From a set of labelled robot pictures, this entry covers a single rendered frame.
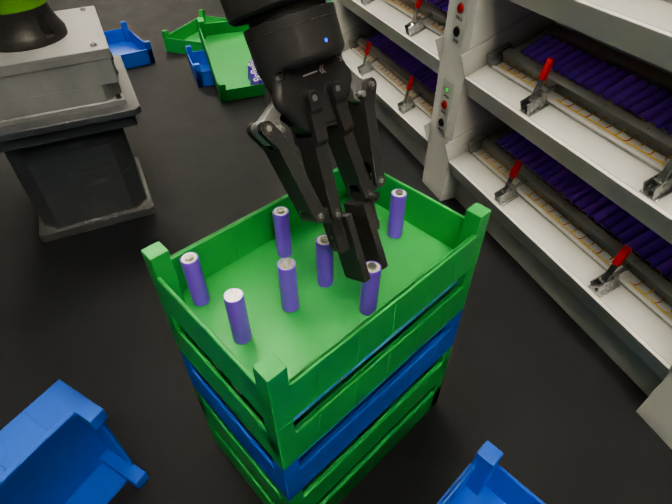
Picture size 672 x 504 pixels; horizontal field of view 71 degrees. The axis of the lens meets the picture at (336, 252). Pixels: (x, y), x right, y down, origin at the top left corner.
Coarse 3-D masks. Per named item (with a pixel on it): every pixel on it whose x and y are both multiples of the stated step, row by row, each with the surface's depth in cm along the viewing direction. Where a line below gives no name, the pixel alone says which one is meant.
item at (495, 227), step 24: (384, 120) 144; (408, 144) 134; (456, 192) 117; (504, 240) 103; (528, 264) 98; (552, 288) 93; (576, 312) 88; (600, 336) 84; (624, 360) 81; (648, 384) 77
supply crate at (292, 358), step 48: (384, 192) 61; (240, 240) 54; (384, 240) 58; (432, 240) 58; (480, 240) 52; (240, 288) 52; (336, 288) 52; (384, 288) 52; (432, 288) 49; (192, 336) 47; (288, 336) 47; (336, 336) 47; (384, 336) 46; (240, 384) 41; (288, 384) 37
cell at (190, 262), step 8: (184, 256) 46; (192, 256) 46; (184, 264) 46; (192, 264) 46; (200, 264) 47; (184, 272) 47; (192, 272) 46; (200, 272) 47; (192, 280) 47; (200, 280) 48; (192, 288) 48; (200, 288) 48; (192, 296) 49; (200, 296) 49; (208, 296) 50; (200, 304) 50
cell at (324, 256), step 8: (320, 240) 48; (320, 248) 48; (328, 248) 48; (320, 256) 49; (328, 256) 49; (320, 264) 50; (328, 264) 50; (320, 272) 50; (328, 272) 50; (320, 280) 51; (328, 280) 51
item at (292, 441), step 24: (456, 288) 56; (168, 312) 50; (432, 312) 53; (456, 312) 59; (408, 336) 51; (192, 360) 53; (384, 360) 50; (216, 384) 49; (360, 384) 48; (240, 408) 46; (312, 408) 50; (336, 408) 47; (264, 432) 43; (288, 432) 42; (312, 432) 46; (288, 456) 45
